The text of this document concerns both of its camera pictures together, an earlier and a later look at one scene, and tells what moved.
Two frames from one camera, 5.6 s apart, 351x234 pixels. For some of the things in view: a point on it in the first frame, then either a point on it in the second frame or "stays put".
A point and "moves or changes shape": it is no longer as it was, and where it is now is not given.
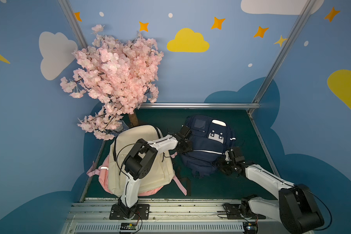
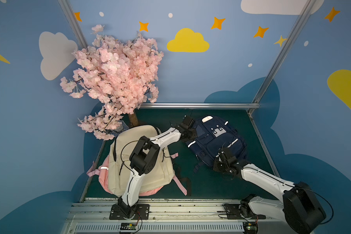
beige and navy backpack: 126,137 stays put
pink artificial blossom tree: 122,73 stays put
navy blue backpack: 211,138 moves or changes shape
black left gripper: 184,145 to 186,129
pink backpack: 102,173 stays put
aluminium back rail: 200,106 stays put
